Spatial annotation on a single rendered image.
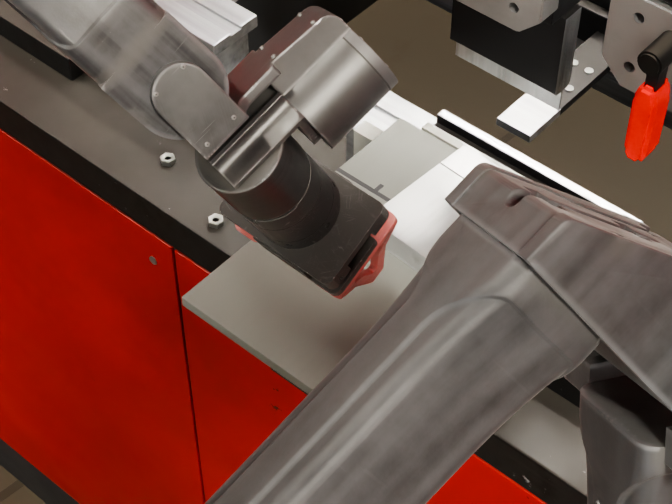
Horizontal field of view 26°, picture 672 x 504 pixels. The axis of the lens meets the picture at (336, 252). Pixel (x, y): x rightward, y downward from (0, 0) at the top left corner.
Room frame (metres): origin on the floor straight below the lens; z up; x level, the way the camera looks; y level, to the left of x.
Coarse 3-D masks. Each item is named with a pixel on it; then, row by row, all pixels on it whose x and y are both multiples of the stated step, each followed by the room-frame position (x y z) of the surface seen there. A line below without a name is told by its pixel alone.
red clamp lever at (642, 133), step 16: (656, 48) 0.70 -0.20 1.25; (640, 64) 0.70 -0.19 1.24; (656, 64) 0.69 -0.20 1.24; (656, 80) 0.70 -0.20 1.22; (640, 96) 0.70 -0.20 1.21; (656, 96) 0.70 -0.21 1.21; (640, 112) 0.70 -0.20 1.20; (656, 112) 0.69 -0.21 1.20; (640, 128) 0.70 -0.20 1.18; (656, 128) 0.70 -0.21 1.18; (624, 144) 0.71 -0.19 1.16; (640, 144) 0.69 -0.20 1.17; (656, 144) 0.70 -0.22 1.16; (640, 160) 0.70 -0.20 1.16
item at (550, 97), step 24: (456, 0) 0.88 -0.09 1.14; (456, 24) 0.88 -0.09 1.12; (480, 24) 0.87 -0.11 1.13; (552, 24) 0.83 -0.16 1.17; (576, 24) 0.83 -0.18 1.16; (456, 48) 0.89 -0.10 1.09; (480, 48) 0.87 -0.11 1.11; (504, 48) 0.85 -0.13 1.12; (528, 48) 0.84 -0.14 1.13; (552, 48) 0.82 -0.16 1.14; (504, 72) 0.86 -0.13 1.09; (528, 72) 0.84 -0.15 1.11; (552, 72) 0.82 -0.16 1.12; (552, 96) 0.83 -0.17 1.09
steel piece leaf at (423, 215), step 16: (432, 176) 0.83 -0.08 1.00; (448, 176) 0.83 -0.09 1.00; (416, 192) 0.81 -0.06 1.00; (432, 192) 0.81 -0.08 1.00; (448, 192) 0.81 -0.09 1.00; (400, 208) 0.80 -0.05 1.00; (416, 208) 0.80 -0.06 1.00; (432, 208) 0.80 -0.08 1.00; (448, 208) 0.80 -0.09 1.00; (400, 224) 0.78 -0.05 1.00; (416, 224) 0.78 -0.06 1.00; (432, 224) 0.78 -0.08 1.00; (448, 224) 0.78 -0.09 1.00; (400, 240) 0.74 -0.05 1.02; (416, 240) 0.76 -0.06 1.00; (432, 240) 0.76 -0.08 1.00; (400, 256) 0.74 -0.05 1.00; (416, 256) 0.73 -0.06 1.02
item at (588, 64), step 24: (600, 0) 1.03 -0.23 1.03; (600, 24) 1.01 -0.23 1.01; (600, 48) 0.99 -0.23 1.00; (576, 72) 0.96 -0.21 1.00; (600, 72) 0.96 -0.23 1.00; (528, 96) 0.93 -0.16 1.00; (576, 96) 0.93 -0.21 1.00; (504, 120) 0.90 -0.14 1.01; (528, 120) 0.90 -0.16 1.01; (552, 120) 0.90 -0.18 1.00
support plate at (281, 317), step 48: (384, 144) 0.87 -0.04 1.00; (432, 144) 0.87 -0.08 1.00; (384, 192) 0.82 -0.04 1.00; (192, 288) 0.72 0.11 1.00; (240, 288) 0.72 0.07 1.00; (288, 288) 0.72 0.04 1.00; (384, 288) 0.72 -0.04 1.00; (240, 336) 0.67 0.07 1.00; (288, 336) 0.67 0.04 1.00; (336, 336) 0.67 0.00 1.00
